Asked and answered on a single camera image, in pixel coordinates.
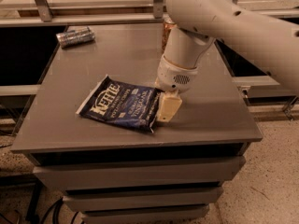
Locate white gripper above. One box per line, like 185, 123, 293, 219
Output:
155, 56, 198, 122

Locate middle grey drawer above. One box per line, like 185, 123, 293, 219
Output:
64, 187, 223, 212

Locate metal window frame rail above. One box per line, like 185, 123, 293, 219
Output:
0, 0, 299, 28

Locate black floor cables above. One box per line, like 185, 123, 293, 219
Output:
40, 197, 80, 224

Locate grey drawer cabinet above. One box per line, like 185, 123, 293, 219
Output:
12, 24, 262, 224

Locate bottom grey drawer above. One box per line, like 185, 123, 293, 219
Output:
82, 205, 209, 224

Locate silver blue redbull can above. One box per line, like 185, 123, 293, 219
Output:
56, 27, 95, 49

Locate blue Kettle chip bag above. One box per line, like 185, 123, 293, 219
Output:
77, 76, 161, 133

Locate top grey drawer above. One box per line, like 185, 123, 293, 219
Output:
34, 156, 246, 190

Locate grey drawer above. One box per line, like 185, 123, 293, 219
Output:
64, 187, 223, 212
34, 156, 246, 190
82, 205, 209, 224

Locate orange soda can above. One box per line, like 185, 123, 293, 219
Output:
162, 17, 176, 50

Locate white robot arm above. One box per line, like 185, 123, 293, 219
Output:
156, 0, 299, 122

